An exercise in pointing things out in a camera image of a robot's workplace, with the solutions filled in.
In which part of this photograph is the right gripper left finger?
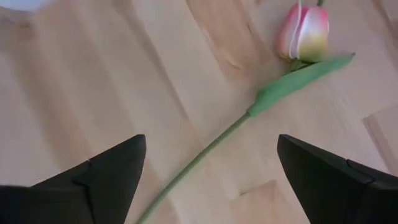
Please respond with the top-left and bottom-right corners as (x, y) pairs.
(0, 134), (147, 224)

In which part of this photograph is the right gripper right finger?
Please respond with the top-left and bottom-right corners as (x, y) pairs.
(276, 134), (398, 224)

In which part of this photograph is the pink artificial tulip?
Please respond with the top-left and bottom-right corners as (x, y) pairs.
(135, 0), (357, 224)

